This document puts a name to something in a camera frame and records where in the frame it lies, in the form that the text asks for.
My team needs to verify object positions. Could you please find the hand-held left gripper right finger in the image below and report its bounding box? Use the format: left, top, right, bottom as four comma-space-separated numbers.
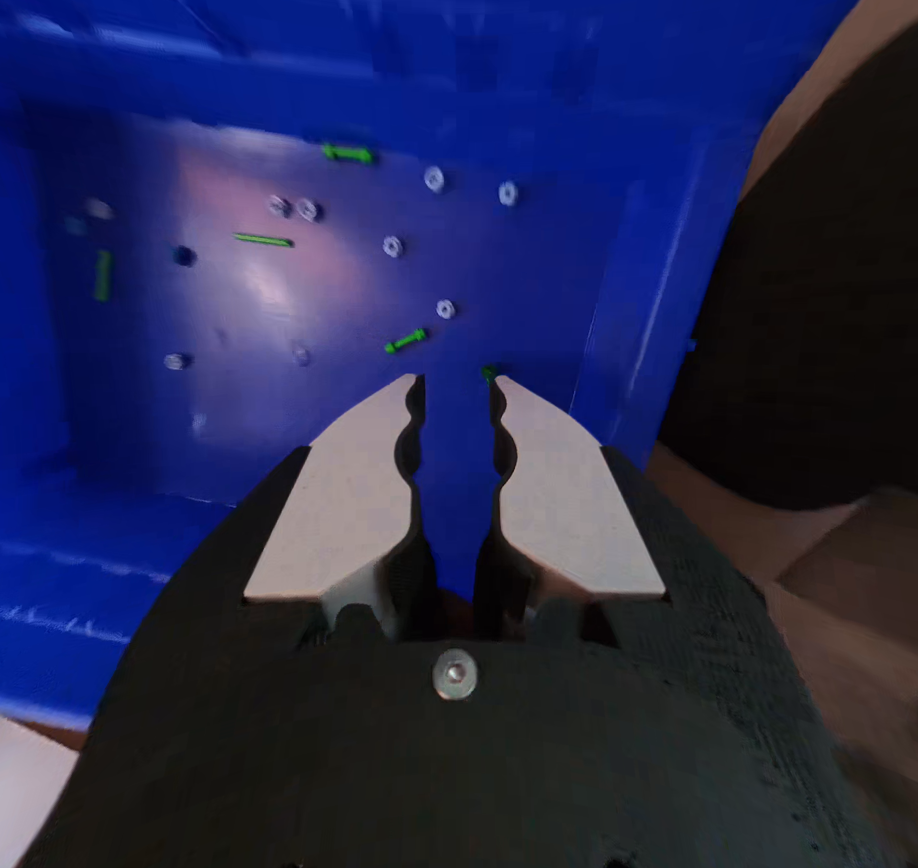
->
481, 375, 667, 632

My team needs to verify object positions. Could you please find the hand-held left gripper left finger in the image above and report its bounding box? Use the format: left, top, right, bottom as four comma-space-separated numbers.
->
244, 374, 427, 632

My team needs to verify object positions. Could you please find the large blue plastic bin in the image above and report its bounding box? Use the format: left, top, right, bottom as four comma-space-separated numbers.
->
0, 0, 897, 733

